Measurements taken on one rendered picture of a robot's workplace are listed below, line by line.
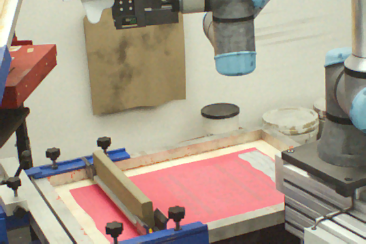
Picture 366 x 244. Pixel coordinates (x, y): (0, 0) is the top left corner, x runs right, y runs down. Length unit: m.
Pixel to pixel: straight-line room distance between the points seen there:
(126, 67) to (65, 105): 0.37
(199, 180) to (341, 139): 0.80
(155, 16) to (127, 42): 2.82
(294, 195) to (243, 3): 0.58
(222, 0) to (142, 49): 2.86
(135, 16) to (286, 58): 3.34
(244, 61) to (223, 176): 0.99
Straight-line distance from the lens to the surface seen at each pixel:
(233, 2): 1.47
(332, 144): 1.74
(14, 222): 2.20
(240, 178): 2.44
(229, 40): 1.49
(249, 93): 4.71
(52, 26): 4.21
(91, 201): 2.38
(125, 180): 2.22
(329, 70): 1.71
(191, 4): 1.46
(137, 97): 4.38
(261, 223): 2.15
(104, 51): 4.24
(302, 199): 1.88
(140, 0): 1.46
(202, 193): 2.36
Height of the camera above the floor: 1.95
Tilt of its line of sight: 21 degrees down
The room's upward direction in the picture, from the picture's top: 4 degrees counter-clockwise
